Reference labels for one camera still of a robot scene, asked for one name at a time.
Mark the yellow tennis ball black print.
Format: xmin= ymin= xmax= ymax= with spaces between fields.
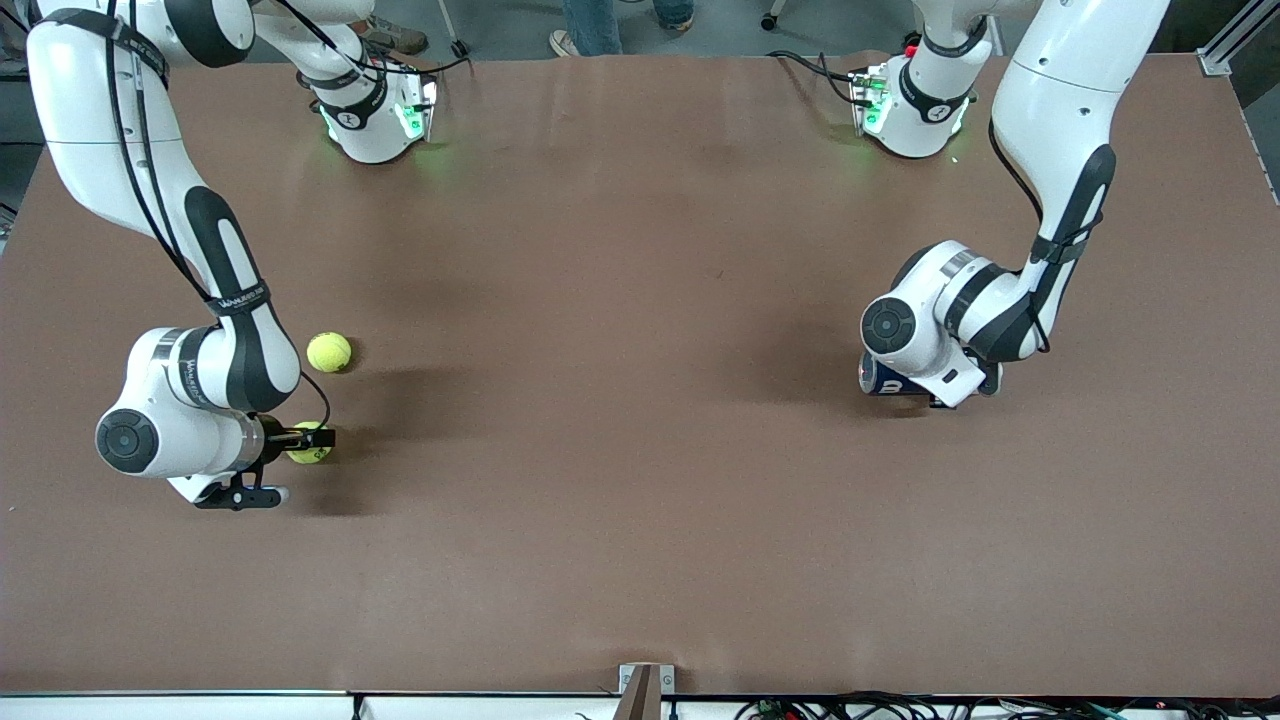
xmin=286 ymin=421 xmax=333 ymax=465

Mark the clear tennis ball can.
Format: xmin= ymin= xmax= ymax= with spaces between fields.
xmin=858 ymin=350 xmax=941 ymax=399

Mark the plain yellow tennis ball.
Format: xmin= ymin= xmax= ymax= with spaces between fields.
xmin=306 ymin=331 xmax=353 ymax=374

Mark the white table edge strip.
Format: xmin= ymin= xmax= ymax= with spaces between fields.
xmin=0 ymin=690 xmax=1280 ymax=720

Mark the metal base box green light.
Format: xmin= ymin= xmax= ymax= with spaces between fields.
xmin=393 ymin=62 xmax=439 ymax=141
xmin=849 ymin=62 xmax=893 ymax=136

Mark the brown table cover sheet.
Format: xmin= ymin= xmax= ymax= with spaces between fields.
xmin=0 ymin=52 xmax=1280 ymax=698

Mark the brown shoe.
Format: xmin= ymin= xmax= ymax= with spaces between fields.
xmin=355 ymin=18 xmax=429 ymax=56

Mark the person in blue jeans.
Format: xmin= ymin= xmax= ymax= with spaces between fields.
xmin=550 ymin=0 xmax=696 ymax=58

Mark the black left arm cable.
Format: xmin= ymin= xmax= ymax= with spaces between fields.
xmin=988 ymin=120 xmax=1051 ymax=351

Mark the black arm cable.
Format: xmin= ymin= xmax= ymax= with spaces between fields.
xmin=988 ymin=120 xmax=1051 ymax=351
xmin=105 ymin=0 xmax=333 ymax=431

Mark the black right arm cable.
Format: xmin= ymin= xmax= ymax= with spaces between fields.
xmin=105 ymin=0 xmax=333 ymax=431

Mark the tangled black cable bundle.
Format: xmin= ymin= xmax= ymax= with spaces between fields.
xmin=735 ymin=690 xmax=1280 ymax=720

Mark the black base cable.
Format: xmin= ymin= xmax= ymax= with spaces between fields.
xmin=270 ymin=0 xmax=471 ymax=76
xmin=768 ymin=50 xmax=863 ymax=106

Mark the metal bracket with brown post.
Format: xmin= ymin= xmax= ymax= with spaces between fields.
xmin=618 ymin=663 xmax=676 ymax=720

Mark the aluminium frame profile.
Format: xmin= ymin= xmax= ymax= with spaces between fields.
xmin=1197 ymin=0 xmax=1280 ymax=77

